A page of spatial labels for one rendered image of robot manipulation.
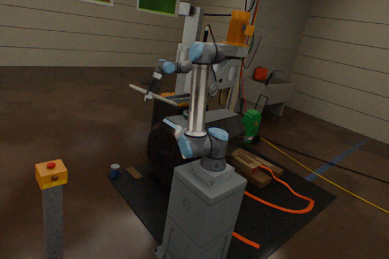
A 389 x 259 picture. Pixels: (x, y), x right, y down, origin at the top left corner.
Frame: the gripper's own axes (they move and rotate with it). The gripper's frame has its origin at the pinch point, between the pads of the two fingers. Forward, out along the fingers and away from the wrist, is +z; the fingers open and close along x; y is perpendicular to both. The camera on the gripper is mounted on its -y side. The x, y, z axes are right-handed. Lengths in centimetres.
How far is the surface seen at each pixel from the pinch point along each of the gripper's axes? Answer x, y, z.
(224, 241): -12, 106, 78
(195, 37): 125, -2, -98
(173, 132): 55, 28, 22
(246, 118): 236, 119, -30
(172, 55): 780, -165, -172
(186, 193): -35, 62, 49
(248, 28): 93, 58, -124
